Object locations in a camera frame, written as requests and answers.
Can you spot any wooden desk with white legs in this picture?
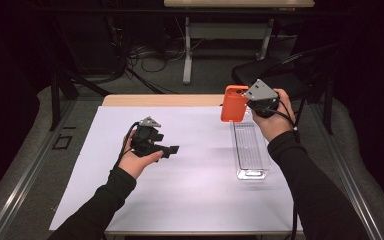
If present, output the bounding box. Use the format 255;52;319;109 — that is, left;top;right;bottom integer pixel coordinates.
163;0;316;85

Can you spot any black chair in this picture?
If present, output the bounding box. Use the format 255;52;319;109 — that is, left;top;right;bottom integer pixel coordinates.
231;42;343;134

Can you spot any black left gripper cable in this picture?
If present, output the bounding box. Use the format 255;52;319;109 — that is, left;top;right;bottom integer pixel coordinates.
112;121;141;171

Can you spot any person's left hand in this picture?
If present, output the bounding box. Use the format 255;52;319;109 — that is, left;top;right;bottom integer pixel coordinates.
117;128;165;181

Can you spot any tangle of floor cables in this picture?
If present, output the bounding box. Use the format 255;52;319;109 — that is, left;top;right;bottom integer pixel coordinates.
104;16;211;95

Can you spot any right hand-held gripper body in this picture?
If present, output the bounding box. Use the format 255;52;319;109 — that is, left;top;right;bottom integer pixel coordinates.
243;78;281;119

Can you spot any black metal stand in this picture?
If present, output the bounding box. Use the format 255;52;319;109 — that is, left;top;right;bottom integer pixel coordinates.
47;64;112;132

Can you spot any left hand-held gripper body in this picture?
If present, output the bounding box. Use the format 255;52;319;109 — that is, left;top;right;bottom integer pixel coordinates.
130;115;165;158

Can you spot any person's right hand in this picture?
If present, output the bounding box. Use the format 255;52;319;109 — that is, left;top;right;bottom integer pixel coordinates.
250;87;297;143

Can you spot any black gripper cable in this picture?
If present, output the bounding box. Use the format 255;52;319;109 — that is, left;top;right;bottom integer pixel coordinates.
269;98;302;240
112;121;141;171

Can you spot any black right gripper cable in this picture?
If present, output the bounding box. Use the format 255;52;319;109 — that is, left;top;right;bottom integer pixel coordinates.
269;98;302;240

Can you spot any black square floor frame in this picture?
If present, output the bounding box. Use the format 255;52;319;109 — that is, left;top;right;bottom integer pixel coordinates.
51;133;74;151

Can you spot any clear plastic packaging tray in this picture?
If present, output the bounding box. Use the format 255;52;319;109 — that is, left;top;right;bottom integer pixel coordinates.
229;110;274;181

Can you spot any aluminium floor rail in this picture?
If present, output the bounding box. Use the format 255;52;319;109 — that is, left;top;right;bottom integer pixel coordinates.
0;99;78;240
309;102;384;240

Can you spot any orange phone case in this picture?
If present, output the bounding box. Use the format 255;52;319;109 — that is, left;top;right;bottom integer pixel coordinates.
220;84;250;123

